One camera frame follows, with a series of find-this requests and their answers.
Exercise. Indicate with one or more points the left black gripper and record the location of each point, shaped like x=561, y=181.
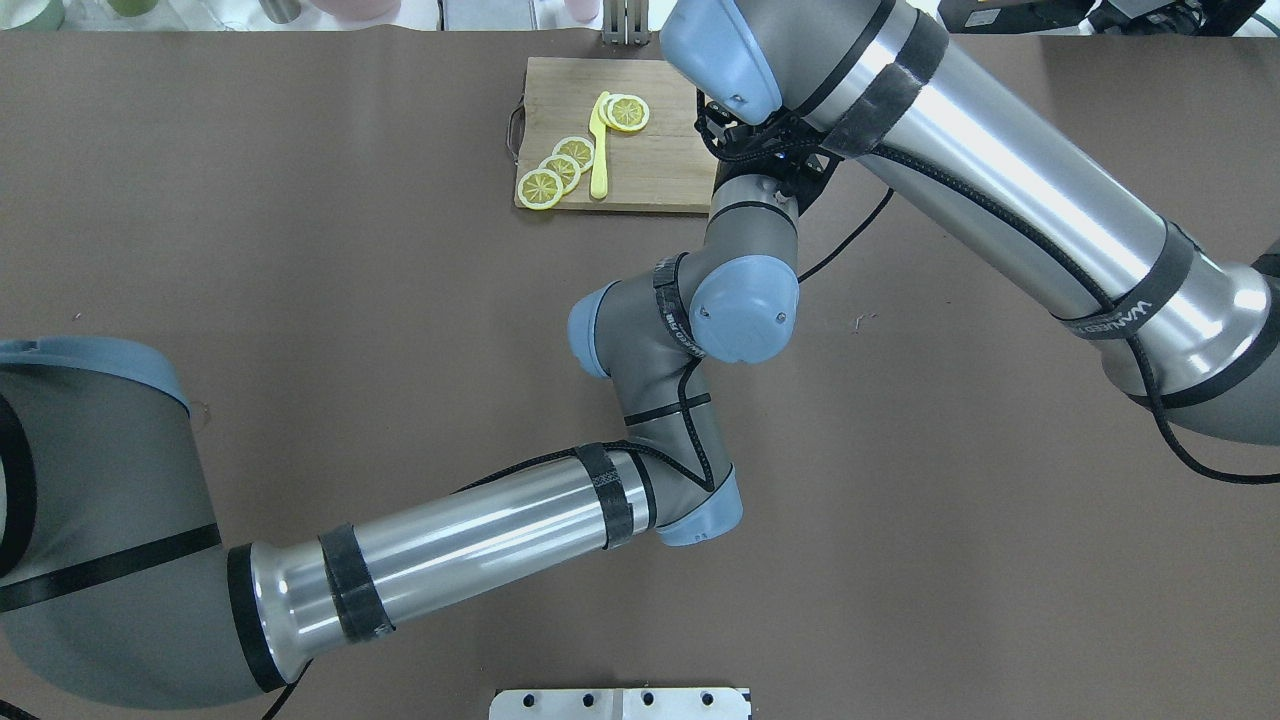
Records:
x=727, y=169

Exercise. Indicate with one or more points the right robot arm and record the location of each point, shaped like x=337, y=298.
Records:
x=882, y=84

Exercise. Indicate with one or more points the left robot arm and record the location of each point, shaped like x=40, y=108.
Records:
x=117, y=587

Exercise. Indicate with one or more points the pink cup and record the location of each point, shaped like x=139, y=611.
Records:
x=583, y=12

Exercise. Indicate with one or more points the wooden cutting board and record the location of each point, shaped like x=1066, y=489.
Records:
x=663, y=168

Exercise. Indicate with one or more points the lemon slice beside knife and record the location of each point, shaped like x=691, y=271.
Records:
x=625, y=112

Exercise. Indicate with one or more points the yellow plastic knife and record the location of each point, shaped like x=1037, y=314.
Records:
x=599, y=182

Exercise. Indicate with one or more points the middle row lemon slice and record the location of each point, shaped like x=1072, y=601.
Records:
x=566, y=168

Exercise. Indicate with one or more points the end row lemon slice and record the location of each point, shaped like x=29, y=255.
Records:
x=540, y=189

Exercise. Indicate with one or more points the pink bowl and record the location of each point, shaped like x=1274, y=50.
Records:
x=357, y=10

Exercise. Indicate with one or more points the aluminium frame post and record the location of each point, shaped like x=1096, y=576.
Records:
x=626, y=22

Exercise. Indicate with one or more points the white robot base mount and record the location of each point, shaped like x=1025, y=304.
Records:
x=623, y=703

